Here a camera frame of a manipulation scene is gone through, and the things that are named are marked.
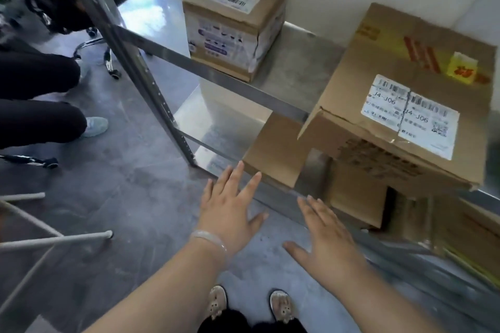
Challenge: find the small box with handwritten label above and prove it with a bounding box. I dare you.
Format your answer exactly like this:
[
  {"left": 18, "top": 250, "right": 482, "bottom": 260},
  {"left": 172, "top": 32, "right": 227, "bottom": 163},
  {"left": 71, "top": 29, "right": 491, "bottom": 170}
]
[{"left": 182, "top": 0, "right": 296, "bottom": 84}]

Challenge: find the person's right hand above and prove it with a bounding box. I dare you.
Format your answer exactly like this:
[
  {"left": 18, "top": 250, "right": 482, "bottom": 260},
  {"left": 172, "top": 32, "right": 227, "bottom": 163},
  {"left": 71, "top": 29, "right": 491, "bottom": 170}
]
[{"left": 283, "top": 195, "right": 370, "bottom": 294}]

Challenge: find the beige patterned slipper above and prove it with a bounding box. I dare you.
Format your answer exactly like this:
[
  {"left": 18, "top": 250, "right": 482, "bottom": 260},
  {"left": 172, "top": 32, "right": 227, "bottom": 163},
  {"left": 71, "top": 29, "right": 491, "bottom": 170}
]
[
  {"left": 206, "top": 285, "right": 229, "bottom": 322},
  {"left": 268, "top": 289, "right": 296, "bottom": 325}
]

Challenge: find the white jade bracelet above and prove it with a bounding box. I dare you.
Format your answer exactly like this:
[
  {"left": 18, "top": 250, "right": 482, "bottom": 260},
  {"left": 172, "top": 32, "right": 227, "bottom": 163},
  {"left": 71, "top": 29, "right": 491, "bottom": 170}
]
[{"left": 189, "top": 229, "right": 229, "bottom": 265}]

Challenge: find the person's left forearm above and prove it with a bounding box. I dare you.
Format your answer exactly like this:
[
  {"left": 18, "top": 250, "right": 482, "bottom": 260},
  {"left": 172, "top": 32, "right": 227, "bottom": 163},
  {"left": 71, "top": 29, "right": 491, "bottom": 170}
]
[{"left": 84, "top": 245, "right": 227, "bottom": 333}]

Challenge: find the person's left hand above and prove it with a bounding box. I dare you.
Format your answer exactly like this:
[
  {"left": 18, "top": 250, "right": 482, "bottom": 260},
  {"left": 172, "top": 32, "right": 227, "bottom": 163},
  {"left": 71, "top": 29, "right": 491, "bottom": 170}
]
[{"left": 194, "top": 161, "right": 270, "bottom": 264}]

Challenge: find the box with yellow red tape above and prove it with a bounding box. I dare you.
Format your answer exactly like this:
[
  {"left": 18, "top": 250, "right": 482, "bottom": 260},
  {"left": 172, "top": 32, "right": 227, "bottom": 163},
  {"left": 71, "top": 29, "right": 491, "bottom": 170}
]
[{"left": 298, "top": 2, "right": 497, "bottom": 192}]

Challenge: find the metal shelving rack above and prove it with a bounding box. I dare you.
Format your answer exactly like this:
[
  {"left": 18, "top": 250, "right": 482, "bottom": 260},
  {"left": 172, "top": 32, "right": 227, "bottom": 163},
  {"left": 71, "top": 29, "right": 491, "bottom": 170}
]
[{"left": 49, "top": 0, "right": 500, "bottom": 333}]

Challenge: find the pile of brown cardboard boxes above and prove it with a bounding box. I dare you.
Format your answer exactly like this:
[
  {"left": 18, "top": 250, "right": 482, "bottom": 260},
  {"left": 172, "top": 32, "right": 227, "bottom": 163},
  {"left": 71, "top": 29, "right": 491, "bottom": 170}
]
[{"left": 241, "top": 112, "right": 500, "bottom": 290}]

